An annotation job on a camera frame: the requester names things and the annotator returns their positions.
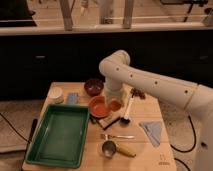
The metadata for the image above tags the green plastic tray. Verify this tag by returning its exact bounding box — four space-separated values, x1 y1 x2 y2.
26 104 90 169

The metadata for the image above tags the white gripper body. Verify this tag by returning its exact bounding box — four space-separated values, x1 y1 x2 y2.
104 88 127 106

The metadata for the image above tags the dark brown small object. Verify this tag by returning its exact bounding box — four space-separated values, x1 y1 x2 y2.
130 88 146 99

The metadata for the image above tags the dark maroon bowl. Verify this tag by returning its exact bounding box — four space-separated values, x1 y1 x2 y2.
84 79 104 97

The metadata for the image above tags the yellow-handled measuring cup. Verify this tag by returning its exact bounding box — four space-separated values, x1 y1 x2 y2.
101 140 136 158

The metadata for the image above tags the black cable right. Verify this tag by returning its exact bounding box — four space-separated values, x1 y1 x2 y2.
169 115 197 171

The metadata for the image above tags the black white brush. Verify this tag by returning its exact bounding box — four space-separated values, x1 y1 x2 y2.
120 95 134 125

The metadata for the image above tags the orange bowl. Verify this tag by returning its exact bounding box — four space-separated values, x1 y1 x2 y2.
88 96 110 118

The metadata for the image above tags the black cable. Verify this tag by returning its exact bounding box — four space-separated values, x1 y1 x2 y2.
169 115 197 171
0 112 29 143

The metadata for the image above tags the blue sponge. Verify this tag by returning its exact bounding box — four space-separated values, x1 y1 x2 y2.
67 93 78 104

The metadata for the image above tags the wooden block with black edge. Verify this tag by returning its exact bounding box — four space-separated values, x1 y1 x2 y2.
98 114 120 130

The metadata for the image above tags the red apple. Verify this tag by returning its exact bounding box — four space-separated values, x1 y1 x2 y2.
109 100 122 112

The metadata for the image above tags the white cup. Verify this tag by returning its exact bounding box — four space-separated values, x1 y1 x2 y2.
48 87 64 104

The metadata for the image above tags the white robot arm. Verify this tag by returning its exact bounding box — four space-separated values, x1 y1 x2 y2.
99 50 213 171

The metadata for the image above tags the blue cloth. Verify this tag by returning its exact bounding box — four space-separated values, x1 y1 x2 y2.
139 121 162 148

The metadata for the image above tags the silver fork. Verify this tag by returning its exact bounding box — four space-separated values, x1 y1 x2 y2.
100 134 135 140

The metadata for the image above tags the black cable left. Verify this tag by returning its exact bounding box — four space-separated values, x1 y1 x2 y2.
0 112 29 143

